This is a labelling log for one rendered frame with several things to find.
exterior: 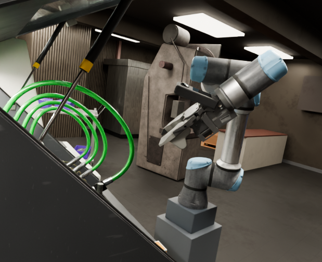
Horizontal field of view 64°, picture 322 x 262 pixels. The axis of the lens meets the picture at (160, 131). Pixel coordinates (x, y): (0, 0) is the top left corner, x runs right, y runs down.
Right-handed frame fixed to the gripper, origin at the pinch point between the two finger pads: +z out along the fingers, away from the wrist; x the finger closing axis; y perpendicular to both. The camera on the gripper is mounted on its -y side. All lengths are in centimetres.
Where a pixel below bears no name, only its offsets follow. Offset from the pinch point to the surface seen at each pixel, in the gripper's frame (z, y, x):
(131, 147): 9.3, -2.3, 0.1
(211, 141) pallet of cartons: 99, 264, 611
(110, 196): 45, 15, 26
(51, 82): 13.3, -29.9, -1.1
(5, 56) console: 35, -53, 28
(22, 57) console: 32, -49, 31
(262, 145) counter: -9, 284, 474
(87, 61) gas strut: -5.0, -24.8, -20.1
